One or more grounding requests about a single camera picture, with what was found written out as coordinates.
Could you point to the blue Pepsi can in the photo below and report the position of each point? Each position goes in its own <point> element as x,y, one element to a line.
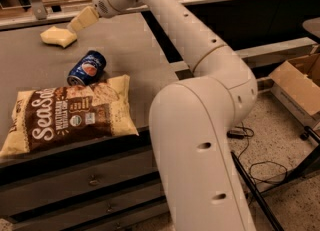
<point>88,69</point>

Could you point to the grey drawer cabinet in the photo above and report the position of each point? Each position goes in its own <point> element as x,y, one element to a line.
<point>103,184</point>

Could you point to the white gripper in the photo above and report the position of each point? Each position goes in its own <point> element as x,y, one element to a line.
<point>102,4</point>

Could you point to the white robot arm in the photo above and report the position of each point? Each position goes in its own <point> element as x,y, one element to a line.
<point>189,121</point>

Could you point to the SeaSalt chips bag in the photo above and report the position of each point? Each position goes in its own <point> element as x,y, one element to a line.
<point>59,116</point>

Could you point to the cardboard box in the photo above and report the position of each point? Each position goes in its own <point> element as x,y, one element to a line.
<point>297,87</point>

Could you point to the black metal stand leg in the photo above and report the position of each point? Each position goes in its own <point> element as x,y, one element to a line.
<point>297,172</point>

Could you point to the yellow sponge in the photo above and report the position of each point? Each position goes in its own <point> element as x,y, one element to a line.
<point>58,36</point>

